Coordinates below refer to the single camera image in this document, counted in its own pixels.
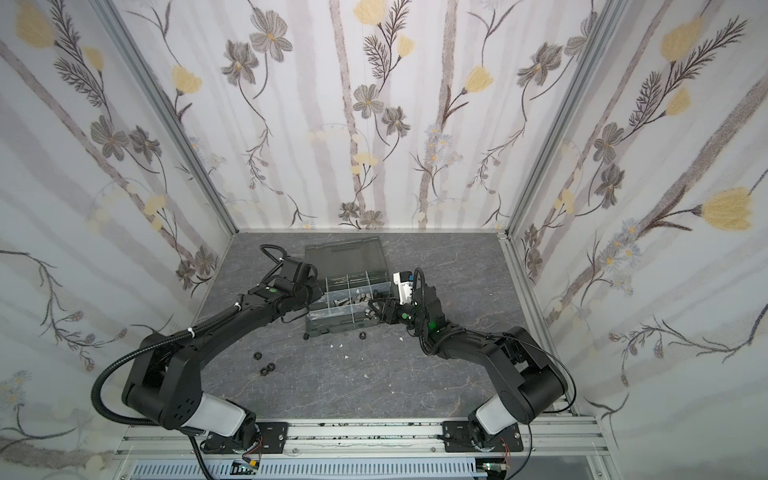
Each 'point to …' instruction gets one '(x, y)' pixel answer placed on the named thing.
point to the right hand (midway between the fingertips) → (367, 296)
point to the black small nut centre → (362, 335)
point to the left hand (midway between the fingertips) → (317, 280)
